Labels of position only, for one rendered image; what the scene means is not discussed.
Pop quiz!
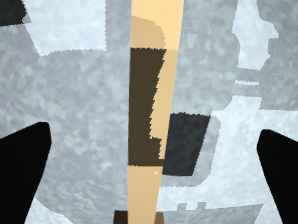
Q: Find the long brown wooden rail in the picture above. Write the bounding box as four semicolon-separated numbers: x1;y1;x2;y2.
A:
128;0;184;224

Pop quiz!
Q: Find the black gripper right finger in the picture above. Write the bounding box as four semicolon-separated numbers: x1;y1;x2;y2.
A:
257;129;298;224

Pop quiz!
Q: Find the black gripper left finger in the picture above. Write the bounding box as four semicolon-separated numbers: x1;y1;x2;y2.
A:
0;121;52;224

